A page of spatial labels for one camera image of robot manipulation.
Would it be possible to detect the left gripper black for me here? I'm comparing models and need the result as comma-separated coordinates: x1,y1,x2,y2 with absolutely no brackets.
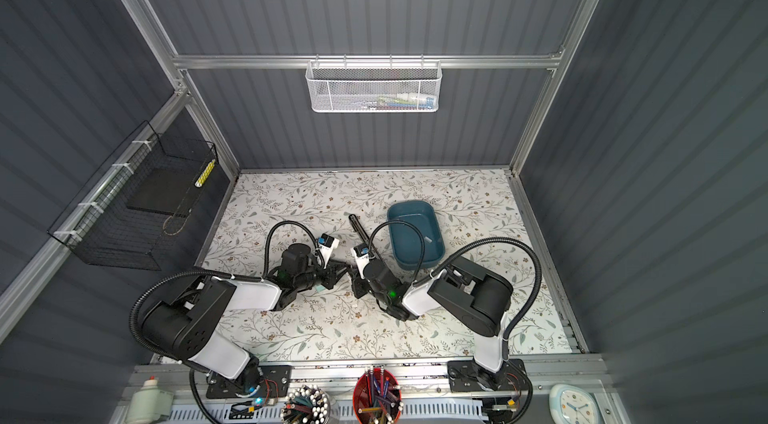
295,257,351,293

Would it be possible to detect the white glue bottle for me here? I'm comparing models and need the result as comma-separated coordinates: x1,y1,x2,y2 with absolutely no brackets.
124,376,174,424

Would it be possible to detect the white wire wall basket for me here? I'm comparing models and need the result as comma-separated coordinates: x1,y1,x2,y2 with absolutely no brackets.
305,64,443,113

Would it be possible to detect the pale blue round clock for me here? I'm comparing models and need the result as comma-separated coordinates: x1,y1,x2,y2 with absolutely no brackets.
548,384,602,424

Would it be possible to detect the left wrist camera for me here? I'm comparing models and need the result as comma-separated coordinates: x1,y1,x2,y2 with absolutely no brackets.
317,233,339,268

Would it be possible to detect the red pencil cup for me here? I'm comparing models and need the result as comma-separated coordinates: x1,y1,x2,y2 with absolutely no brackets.
352,367,404,424

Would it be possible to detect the black wire wall basket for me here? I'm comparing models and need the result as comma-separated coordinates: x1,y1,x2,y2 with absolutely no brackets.
48,126,218,271

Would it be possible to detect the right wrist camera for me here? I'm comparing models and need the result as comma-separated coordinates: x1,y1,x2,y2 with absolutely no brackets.
351,243,370,278

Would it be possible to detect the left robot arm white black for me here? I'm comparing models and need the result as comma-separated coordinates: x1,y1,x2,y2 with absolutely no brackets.
128,221,351,398

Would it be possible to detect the teal plastic tray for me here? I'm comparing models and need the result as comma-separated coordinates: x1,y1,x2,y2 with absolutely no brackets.
387,200,445,271

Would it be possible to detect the black pen holder cup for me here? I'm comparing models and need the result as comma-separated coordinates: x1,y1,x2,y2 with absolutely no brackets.
280,385,332,424

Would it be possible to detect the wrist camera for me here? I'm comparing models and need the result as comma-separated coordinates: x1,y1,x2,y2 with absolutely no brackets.
351,243,370,278
317,233,339,268

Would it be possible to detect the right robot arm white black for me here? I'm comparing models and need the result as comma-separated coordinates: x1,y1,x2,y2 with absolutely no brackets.
349,214,543,392

